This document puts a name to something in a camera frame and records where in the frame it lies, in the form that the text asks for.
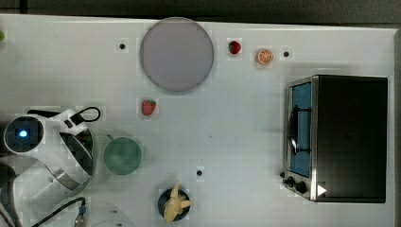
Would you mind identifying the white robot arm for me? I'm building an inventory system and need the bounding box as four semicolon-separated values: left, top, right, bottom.
1;109;94;227

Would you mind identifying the green strainer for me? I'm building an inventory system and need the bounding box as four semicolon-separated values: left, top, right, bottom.
92;137;100;179

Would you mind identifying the red strawberry mid table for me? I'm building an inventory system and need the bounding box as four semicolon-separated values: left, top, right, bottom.
141;99;157;116

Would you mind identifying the grey round plate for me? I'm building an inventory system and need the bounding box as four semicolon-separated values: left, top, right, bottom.
140;17;214;92

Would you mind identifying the red strawberry near plate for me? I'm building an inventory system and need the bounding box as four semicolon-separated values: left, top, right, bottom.
228;41;241;55

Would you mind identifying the orange slice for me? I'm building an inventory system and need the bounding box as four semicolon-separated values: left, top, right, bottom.
255;49;273;65

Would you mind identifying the green mug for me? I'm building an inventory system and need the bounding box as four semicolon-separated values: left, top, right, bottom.
103;134;143;176

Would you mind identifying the blue bowl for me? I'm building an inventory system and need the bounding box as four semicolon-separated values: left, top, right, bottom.
157;188;192;223

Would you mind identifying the peeled banana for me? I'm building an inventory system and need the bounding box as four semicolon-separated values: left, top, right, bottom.
164;181;194;223

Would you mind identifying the black toaster oven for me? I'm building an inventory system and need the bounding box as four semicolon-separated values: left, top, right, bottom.
280;75;389;203

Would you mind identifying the green object at table edge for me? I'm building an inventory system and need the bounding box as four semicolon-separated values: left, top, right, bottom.
0;31;5;42

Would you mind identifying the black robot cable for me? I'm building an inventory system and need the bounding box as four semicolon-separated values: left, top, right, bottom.
26;106;102;227

